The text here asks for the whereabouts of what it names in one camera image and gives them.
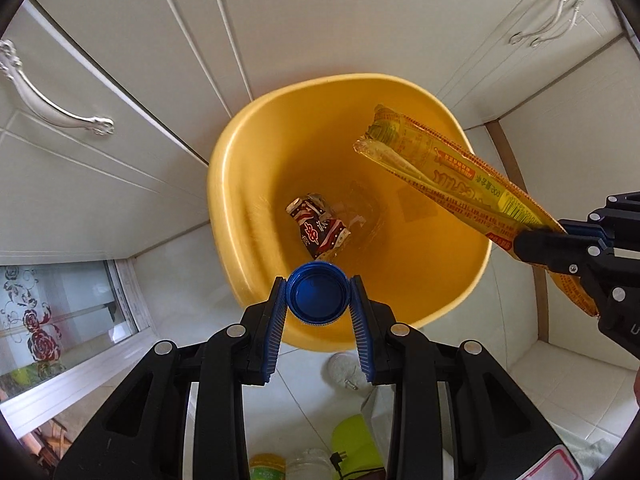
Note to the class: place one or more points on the clear plastic bottle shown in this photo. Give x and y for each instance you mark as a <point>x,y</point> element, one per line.
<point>310,465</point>

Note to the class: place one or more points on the lime green plastic container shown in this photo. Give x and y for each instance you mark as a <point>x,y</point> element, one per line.
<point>355,440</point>

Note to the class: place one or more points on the white cabinet door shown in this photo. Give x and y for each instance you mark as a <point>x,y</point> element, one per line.
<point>100,185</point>
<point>325,20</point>
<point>590,75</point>

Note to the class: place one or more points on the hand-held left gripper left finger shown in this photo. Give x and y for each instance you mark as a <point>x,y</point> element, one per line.
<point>274,332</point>

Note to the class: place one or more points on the yellow lid bottle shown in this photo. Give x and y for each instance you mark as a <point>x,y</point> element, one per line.
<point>267,467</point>

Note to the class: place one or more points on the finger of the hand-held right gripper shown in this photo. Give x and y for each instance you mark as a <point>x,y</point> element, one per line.
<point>550,250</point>
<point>585,229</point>

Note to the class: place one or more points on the white shoe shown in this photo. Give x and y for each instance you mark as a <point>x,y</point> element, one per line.
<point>342,367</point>

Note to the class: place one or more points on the dark red patterned wrapper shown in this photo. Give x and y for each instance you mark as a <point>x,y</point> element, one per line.
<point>315,235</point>

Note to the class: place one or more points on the long yellow snack wrapper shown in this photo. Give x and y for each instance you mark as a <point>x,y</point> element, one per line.
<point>440,160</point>

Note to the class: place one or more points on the blue bottle cap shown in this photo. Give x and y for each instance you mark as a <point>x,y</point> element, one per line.
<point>315,295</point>

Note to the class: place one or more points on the rose print glass door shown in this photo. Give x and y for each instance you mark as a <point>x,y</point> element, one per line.
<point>40,310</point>

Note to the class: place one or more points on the white plastic bag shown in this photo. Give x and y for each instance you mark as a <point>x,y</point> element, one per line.
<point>380,410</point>

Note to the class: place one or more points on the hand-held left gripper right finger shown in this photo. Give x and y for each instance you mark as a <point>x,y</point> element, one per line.
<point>362,340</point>

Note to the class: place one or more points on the white towel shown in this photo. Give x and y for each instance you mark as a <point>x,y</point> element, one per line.
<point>597,452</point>

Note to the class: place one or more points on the brown wooden trim strip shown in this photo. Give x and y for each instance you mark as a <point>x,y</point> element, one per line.
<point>541,315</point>

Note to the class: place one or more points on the yellow plastic trash bin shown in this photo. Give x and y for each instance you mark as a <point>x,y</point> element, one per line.
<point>250,185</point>

